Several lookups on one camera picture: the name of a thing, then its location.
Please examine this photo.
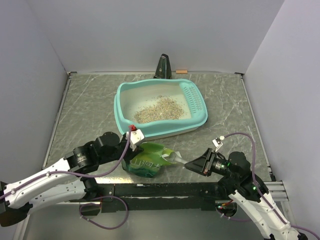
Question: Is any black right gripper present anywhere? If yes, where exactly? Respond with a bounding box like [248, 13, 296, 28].
[184, 147, 239, 180]

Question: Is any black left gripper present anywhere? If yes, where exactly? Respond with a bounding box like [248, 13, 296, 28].
[99, 132, 144, 165]

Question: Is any green litter bag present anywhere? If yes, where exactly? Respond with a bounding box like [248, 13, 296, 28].
[121, 142, 176, 178]

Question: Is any teal litter box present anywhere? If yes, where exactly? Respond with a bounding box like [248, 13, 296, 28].
[114, 79, 208, 140]

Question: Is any clear plastic scoop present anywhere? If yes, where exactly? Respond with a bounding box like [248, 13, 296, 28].
[168, 151, 188, 166]

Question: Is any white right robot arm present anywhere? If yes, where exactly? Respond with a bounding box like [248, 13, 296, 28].
[184, 148, 308, 240]

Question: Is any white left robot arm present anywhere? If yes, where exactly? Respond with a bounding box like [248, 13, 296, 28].
[0, 129, 145, 227]

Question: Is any cat litter pile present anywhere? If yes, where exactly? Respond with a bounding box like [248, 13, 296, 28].
[133, 95, 186, 124]

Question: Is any black metronome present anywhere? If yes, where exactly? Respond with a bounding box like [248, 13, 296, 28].
[153, 53, 172, 79]

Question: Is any small orange block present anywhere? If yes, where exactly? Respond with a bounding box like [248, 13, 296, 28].
[175, 70, 188, 74]

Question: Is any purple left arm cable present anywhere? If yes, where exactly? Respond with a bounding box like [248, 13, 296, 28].
[0, 139, 130, 230]

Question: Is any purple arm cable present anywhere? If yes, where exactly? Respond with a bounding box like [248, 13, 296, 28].
[219, 132, 320, 238]
[0, 139, 130, 230]

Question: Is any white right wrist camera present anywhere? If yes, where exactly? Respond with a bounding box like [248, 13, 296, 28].
[212, 135, 225, 153]

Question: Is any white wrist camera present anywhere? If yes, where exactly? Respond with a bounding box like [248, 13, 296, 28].
[212, 135, 225, 153]
[125, 124, 146, 151]

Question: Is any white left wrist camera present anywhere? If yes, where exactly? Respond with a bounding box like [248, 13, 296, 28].
[125, 124, 146, 151]

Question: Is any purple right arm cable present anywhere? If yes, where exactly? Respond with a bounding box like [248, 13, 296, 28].
[219, 132, 320, 238]

